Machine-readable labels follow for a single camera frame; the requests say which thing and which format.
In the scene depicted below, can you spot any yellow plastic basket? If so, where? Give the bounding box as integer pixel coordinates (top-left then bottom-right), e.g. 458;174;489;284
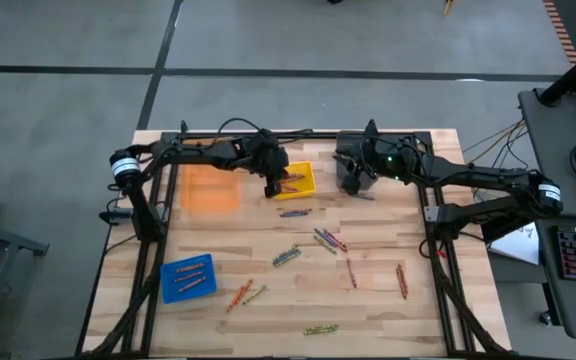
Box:
265;160;318;201

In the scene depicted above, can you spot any orange translucent plastic bin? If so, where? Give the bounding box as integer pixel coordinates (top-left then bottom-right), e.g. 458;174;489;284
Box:
175;135;241;211

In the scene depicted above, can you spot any grey side cart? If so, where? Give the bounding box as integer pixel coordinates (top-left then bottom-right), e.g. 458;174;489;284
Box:
0;217;51;359

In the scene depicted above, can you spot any black pole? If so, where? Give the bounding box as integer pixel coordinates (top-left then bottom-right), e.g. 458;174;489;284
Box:
539;38;576;108

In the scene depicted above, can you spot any white paper sheet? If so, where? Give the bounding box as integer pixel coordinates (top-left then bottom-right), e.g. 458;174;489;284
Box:
486;222;542;266

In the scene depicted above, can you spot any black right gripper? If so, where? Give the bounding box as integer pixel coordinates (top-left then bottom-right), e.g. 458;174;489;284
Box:
335;134;419;197

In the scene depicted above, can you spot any blue plastic basket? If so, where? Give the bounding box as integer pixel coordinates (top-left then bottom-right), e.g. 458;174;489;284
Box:
159;252;218;305

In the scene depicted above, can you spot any black diagonal bar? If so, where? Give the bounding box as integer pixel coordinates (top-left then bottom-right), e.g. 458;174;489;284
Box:
480;214;539;245

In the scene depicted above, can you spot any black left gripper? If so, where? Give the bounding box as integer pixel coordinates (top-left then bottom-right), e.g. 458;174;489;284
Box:
240;133;290;199

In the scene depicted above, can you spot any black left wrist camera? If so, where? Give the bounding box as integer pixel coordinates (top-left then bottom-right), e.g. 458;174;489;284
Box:
255;128;278;147

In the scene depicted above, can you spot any pink red crayon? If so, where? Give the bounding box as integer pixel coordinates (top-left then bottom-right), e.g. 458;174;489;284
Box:
345;256;359;290

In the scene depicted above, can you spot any purple blue crayon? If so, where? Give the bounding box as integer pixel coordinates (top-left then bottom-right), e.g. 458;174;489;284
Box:
314;228;340;250

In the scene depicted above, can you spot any grey plastic bin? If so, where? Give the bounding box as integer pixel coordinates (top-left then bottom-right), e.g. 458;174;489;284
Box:
336;130;380;194

